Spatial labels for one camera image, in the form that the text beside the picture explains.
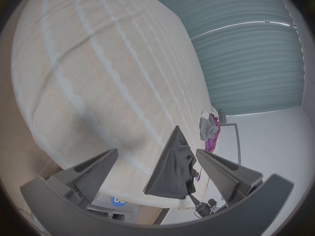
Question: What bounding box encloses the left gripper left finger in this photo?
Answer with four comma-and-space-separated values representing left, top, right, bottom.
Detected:
47, 148, 118, 203

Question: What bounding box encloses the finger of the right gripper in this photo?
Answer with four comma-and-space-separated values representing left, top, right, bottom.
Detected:
188, 193, 202, 207

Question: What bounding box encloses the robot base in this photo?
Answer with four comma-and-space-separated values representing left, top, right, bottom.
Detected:
86, 194, 141, 225

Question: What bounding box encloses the black T-shirt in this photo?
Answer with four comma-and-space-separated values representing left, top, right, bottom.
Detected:
144, 125, 199, 199

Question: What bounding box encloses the purple satin garment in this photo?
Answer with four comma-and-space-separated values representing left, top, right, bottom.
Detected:
197, 113, 221, 183

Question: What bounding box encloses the blue-green curtain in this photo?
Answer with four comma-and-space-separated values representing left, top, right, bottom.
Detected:
191, 22, 306, 116
138, 0, 297, 39

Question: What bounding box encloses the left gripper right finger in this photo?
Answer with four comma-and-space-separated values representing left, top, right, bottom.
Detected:
196, 149, 264, 207

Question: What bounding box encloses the grey garment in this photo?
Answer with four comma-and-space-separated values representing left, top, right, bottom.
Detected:
199, 117, 218, 141

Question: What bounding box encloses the bed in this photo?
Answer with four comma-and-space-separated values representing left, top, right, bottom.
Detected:
11, 0, 241, 210

